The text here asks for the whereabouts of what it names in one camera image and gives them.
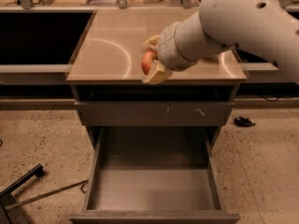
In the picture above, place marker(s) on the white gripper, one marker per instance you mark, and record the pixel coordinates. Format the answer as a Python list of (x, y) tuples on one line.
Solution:
[(167, 49)]

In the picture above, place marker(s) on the red apple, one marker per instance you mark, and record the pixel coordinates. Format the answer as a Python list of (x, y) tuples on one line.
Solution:
[(147, 60)]

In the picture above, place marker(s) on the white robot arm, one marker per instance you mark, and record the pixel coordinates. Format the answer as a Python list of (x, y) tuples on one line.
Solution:
[(259, 27)]

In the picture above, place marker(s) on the grey drawer cabinet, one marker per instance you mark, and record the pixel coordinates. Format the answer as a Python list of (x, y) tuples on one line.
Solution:
[(107, 65)]

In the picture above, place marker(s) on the open grey middle drawer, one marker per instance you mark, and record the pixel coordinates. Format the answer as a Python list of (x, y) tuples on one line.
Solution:
[(153, 175)]

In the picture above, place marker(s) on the black object on floor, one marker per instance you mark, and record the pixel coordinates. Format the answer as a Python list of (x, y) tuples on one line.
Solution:
[(242, 122)]

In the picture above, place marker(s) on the thin metal rod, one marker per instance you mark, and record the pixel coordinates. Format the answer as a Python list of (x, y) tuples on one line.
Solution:
[(45, 195)]

